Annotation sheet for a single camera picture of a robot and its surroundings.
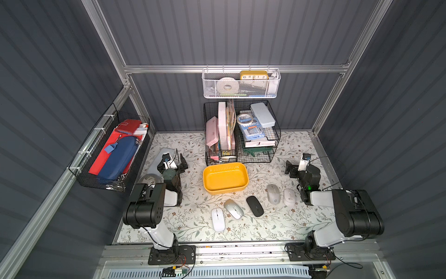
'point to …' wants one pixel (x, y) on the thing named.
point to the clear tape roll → (245, 114)
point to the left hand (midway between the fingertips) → (173, 156)
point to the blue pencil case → (119, 156)
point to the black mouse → (255, 206)
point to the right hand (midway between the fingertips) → (299, 165)
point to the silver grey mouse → (233, 209)
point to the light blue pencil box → (263, 114)
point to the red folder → (126, 128)
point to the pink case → (212, 131)
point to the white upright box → (222, 125)
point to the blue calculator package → (252, 131)
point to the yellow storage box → (223, 178)
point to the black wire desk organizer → (256, 150)
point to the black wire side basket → (94, 144)
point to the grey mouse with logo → (273, 194)
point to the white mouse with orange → (218, 220)
